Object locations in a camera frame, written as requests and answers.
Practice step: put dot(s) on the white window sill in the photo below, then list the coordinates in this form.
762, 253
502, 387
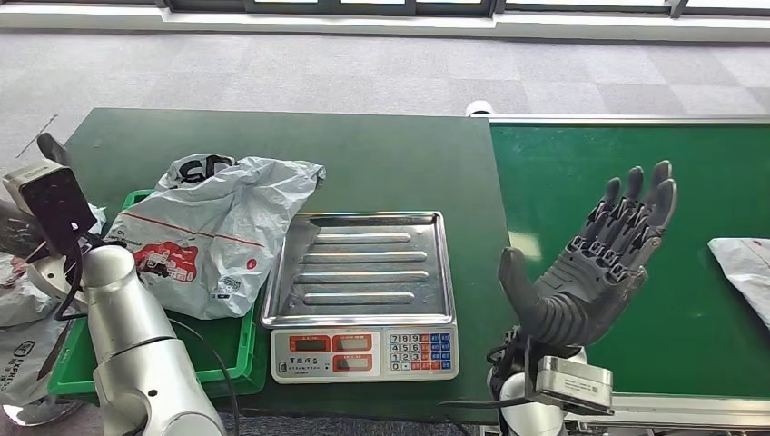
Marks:
361, 25

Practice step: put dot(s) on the green conveyor belt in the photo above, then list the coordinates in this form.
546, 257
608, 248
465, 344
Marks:
692, 150

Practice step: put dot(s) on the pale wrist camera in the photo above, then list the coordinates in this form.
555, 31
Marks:
51, 201
574, 385

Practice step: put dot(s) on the electronic scale with steel tray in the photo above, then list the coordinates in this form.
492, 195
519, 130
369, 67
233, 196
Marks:
361, 271

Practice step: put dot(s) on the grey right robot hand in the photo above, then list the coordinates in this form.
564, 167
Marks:
577, 295

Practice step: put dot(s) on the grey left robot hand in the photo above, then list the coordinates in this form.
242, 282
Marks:
13, 231

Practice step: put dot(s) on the white conveyor roller end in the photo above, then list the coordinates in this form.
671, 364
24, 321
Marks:
480, 108

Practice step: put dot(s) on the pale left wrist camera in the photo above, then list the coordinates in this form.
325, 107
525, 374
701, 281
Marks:
51, 201

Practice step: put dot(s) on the white parcel with black logo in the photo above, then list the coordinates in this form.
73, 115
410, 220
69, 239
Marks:
210, 240

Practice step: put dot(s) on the green plastic crate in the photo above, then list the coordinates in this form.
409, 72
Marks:
222, 343

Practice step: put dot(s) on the white parcel on conveyor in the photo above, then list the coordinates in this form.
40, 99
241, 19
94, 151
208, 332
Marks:
746, 271

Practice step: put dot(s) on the round metal base plate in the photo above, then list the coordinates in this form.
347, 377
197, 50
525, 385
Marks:
36, 414

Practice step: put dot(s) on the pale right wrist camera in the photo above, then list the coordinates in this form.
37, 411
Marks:
574, 385

